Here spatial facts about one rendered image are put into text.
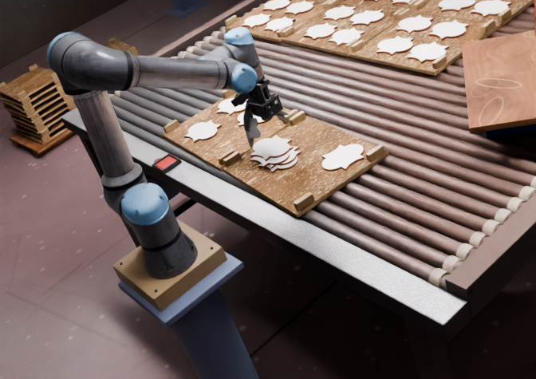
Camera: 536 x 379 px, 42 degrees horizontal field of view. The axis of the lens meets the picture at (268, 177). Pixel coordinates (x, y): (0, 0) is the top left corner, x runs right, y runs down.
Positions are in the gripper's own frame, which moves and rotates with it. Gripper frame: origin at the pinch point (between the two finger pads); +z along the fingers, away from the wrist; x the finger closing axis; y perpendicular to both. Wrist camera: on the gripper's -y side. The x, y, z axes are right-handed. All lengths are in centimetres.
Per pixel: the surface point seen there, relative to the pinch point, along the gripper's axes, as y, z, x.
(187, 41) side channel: -112, 8, 52
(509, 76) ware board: 55, -2, 47
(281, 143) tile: 1.9, 4.5, 2.6
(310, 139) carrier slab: 5.3, 7.9, 11.4
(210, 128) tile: -35.8, 7.0, 2.4
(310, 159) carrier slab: 13.2, 7.9, 3.0
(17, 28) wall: -523, 75, 122
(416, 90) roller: 18, 10, 50
